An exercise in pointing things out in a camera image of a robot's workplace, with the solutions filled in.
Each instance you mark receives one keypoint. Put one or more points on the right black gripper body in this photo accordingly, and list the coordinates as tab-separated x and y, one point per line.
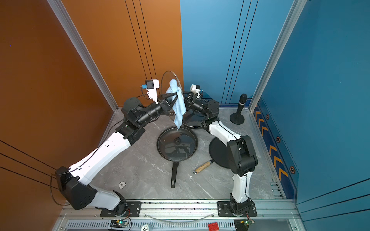
193	106

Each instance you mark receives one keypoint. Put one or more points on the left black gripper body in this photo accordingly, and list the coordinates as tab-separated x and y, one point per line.
163	108

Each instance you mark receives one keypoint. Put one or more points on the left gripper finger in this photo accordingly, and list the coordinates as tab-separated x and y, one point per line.
170	96
171	103

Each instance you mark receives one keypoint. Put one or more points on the light blue microfibre cloth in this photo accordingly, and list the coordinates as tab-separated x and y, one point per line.
179	106

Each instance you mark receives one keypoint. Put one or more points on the glass lid of pan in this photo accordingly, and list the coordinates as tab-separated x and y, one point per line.
165	81

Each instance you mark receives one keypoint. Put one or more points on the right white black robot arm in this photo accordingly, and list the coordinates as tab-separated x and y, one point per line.
238	151

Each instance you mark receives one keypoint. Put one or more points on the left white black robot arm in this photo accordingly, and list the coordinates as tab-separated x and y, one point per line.
74	182

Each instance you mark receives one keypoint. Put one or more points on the glass lid on rear pan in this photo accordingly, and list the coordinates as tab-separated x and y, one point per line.
193	118

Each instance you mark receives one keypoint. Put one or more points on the glass lid on frying pan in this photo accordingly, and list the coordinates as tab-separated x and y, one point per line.
177	143

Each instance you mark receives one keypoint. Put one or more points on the black microphone on stand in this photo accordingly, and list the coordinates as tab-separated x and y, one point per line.
237	117

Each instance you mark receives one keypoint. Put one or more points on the left white round marker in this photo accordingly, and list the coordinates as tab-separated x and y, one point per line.
122	185

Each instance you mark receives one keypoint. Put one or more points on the white round knob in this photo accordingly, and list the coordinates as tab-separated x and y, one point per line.
146	227

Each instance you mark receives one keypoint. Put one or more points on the red perforated block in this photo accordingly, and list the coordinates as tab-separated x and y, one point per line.
213	226

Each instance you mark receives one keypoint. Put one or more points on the small green circuit board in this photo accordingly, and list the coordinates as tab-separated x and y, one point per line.
118	224

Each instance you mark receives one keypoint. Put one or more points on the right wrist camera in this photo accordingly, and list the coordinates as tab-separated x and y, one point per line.
195	89

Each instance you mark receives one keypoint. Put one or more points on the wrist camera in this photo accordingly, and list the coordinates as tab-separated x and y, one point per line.
150	90
195	89

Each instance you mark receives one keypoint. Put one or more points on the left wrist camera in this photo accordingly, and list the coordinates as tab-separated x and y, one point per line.
150	90

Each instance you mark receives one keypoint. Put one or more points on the flat black pan wooden handle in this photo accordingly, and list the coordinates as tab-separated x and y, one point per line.
217	151

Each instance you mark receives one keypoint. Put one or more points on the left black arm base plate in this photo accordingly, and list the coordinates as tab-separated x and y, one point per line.
131	209

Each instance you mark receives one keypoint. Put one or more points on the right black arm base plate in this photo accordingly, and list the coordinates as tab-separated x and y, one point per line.
224	210

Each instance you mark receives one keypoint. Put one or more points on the right circuit board with wires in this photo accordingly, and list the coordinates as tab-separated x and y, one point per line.
248	221

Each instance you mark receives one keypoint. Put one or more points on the aluminium front rail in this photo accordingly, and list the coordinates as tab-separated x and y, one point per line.
191	209

